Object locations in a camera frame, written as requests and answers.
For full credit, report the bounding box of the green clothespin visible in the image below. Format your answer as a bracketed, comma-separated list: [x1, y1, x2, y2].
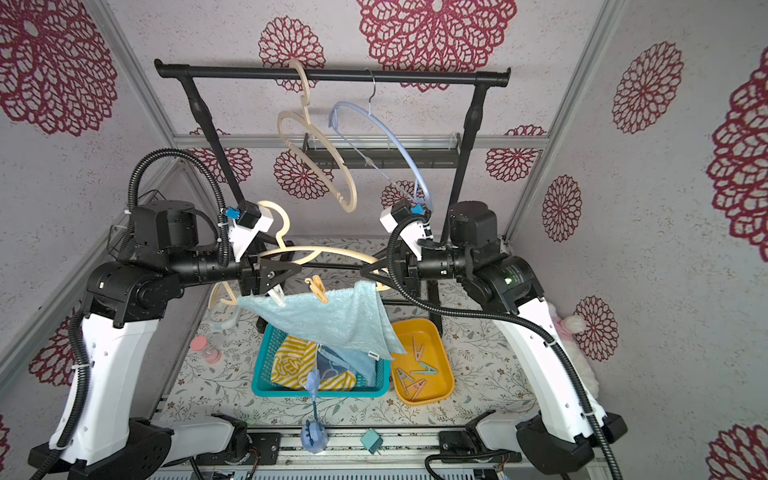
[410, 362, 438, 376]

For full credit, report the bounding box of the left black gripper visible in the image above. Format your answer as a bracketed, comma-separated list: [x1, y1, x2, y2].
[169, 235, 303, 296]

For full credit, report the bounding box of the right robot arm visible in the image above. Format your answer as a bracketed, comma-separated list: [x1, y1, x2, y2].
[362, 200, 627, 479]

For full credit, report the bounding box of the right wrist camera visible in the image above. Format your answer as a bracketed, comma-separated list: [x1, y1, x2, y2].
[380, 199, 433, 261]

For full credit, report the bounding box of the white clothespin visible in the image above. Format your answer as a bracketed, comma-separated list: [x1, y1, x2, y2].
[267, 285, 286, 308]

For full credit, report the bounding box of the black clothes rack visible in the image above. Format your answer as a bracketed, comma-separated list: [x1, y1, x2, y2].
[155, 60, 516, 328]

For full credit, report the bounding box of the black wire wall rack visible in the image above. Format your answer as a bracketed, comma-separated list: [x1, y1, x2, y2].
[106, 189, 166, 260]

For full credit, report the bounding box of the orange clothespin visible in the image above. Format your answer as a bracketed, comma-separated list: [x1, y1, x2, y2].
[304, 275, 329, 304]

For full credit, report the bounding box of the white teddy bear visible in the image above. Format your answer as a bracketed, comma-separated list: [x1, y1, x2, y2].
[547, 302, 599, 399]

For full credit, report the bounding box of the small teal cube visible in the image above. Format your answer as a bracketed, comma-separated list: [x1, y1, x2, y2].
[360, 429, 383, 455]

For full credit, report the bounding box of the grey clothespin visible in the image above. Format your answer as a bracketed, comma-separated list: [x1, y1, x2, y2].
[395, 368, 415, 391]

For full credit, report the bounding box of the yellow striped towel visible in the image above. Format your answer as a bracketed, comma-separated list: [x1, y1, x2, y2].
[270, 336, 357, 391]

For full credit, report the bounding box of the light blue hanger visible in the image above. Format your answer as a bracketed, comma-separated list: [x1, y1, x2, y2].
[328, 69, 434, 211]

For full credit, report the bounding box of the blue hello towel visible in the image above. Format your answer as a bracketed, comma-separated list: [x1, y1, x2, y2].
[317, 345, 377, 386]

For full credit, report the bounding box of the beige plastic hanger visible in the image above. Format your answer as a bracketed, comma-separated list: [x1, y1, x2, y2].
[207, 200, 378, 309]

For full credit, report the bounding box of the peach pink clothespin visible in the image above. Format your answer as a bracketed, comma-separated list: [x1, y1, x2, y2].
[412, 337, 427, 366]

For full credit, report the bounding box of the white round clock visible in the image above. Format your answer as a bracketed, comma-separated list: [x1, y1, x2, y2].
[208, 302, 242, 332]

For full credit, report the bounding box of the teal plain towel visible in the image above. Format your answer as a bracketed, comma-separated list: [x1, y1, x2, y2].
[238, 281, 406, 360]

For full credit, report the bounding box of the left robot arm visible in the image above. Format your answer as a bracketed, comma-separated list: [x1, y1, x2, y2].
[28, 148, 286, 479]

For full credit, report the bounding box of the teal plastic basket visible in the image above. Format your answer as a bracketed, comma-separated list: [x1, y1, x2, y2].
[252, 325, 391, 398]

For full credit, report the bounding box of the yellow plastic tray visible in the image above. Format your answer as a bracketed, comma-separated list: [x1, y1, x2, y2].
[391, 318, 455, 406]

